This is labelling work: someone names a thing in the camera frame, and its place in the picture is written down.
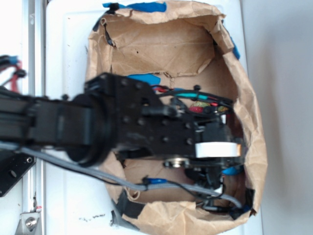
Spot white plastic tray board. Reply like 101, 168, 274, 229
45, 0, 264, 235

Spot grey sleeved cable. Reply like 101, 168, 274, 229
0, 141, 245, 209

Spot aluminium extrusion rail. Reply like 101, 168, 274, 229
22, 0, 47, 235

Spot metal corner bracket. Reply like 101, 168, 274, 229
15, 212, 42, 235

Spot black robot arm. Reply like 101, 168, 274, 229
0, 73, 245, 189

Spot brown paper bag tray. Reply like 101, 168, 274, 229
86, 0, 268, 235

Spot blue felt ball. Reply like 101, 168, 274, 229
222, 165, 244, 176

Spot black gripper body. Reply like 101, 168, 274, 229
163, 97, 246, 194

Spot red and blue wires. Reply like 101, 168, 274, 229
0, 55, 27, 92

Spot blue foam wedge block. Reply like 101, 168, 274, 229
127, 73, 161, 85

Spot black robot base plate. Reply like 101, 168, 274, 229
0, 150, 35, 197

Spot multicolour twisted rope toy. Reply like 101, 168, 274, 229
189, 101, 229, 114

